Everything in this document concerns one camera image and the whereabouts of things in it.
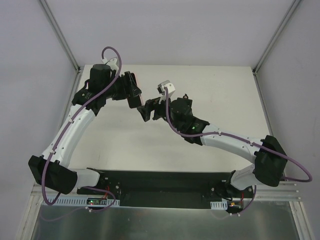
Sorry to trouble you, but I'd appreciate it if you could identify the black phone pink case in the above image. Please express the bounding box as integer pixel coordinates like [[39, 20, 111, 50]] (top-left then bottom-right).
[[127, 72, 144, 109]]

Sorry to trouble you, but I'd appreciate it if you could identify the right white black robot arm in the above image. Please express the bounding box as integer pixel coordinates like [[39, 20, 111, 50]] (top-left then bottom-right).
[[137, 97, 288, 198]]

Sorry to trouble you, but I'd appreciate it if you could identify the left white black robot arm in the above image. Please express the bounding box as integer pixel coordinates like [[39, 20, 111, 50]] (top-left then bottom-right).
[[28, 63, 142, 195]]

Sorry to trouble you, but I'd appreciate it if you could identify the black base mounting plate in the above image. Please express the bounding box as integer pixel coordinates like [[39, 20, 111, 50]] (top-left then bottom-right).
[[74, 169, 260, 208]]

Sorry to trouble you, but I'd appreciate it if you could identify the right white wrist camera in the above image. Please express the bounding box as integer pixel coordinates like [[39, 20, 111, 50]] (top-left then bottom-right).
[[157, 80, 176, 104]]

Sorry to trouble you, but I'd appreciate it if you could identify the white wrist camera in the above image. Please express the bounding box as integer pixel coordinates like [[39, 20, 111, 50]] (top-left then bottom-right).
[[101, 57, 119, 72], [157, 80, 176, 104]]

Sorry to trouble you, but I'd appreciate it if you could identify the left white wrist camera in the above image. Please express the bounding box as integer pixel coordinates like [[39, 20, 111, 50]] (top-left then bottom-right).
[[101, 57, 119, 72]]

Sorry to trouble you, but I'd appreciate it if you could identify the left aluminium frame post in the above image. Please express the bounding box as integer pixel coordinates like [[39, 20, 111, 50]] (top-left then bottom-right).
[[37, 0, 81, 72]]

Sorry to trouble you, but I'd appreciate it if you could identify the aluminium frame post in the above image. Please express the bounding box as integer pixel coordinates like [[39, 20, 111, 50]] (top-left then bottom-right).
[[252, 0, 303, 76], [37, 0, 81, 72]]

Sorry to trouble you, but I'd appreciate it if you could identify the right white cable duct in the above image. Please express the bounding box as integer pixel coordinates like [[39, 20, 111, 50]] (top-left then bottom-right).
[[210, 200, 228, 211]]

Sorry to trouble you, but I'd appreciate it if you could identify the white cable duct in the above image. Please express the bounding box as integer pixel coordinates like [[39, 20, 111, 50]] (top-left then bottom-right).
[[210, 200, 228, 211], [55, 197, 120, 208]]

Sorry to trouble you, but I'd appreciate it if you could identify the left white cable duct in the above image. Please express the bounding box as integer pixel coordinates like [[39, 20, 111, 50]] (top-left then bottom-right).
[[55, 197, 120, 208]]

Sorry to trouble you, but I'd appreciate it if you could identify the aluminium rail right front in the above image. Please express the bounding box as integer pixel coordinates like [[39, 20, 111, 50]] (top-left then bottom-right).
[[255, 181, 302, 202]]

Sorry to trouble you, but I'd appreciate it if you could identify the right aluminium frame post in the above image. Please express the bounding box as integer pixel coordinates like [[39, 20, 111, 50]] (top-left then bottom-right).
[[252, 0, 303, 76]]

